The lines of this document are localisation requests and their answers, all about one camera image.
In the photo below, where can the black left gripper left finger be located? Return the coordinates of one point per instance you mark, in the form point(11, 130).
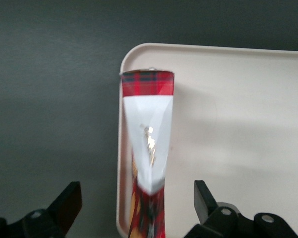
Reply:
point(64, 208)

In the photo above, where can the red tartan cookie box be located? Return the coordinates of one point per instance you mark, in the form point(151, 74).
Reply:
point(147, 114)

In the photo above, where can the white rectangular tray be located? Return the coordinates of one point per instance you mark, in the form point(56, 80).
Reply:
point(238, 111)

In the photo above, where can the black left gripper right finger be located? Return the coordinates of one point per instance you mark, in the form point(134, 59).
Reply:
point(206, 205)

